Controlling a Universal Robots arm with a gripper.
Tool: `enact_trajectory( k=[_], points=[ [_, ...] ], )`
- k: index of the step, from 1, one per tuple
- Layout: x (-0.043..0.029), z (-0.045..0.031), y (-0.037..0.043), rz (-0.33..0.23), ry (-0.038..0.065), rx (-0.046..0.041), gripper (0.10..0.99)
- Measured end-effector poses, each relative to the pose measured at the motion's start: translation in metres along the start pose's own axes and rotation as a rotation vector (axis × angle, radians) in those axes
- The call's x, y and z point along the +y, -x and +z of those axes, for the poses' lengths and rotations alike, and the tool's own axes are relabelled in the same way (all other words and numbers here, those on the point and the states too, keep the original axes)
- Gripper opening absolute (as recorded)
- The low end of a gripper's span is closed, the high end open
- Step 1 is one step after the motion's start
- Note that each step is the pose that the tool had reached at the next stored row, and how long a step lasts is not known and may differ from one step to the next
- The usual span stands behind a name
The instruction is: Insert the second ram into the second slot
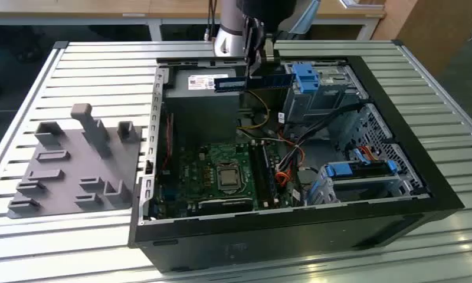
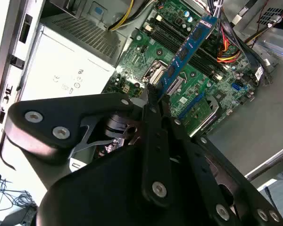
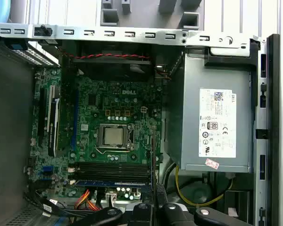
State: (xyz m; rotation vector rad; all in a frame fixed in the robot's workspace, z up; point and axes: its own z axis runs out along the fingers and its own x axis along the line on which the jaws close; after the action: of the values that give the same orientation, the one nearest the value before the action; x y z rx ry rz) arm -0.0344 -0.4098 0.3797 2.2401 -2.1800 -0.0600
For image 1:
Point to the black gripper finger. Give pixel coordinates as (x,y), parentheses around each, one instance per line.
(268,50)
(254,50)

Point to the blue RAM stick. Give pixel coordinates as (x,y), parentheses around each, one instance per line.
(275,81)

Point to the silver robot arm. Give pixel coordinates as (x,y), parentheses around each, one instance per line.
(230,32)

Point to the empty black RAM slot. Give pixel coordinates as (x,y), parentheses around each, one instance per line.
(259,174)

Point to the blue drive latch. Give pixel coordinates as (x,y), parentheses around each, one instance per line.
(306,77)

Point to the metal drive cage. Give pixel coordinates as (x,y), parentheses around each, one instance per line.
(323,97)

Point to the grey power supply unit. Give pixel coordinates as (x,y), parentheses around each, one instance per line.
(200,112)

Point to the green motherboard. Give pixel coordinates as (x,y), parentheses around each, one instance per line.
(216,156)

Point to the wooden cabinet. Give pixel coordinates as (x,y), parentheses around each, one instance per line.
(433,29)

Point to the round grey case speaker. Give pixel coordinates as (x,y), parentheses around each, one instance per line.
(307,177)

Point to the CPU socket with CPU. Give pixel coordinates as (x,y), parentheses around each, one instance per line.
(231,180)

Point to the hard disk in blue carrier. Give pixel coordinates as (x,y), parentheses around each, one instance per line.
(358,169)

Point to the black graphics card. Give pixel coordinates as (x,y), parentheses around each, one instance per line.
(226,204)

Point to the grey parts rack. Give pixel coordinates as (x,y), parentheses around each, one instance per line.
(75,177)

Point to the black open PC case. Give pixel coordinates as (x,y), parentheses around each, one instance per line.
(283,236)

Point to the wooden desk with white frame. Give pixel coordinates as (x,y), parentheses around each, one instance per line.
(102,11)

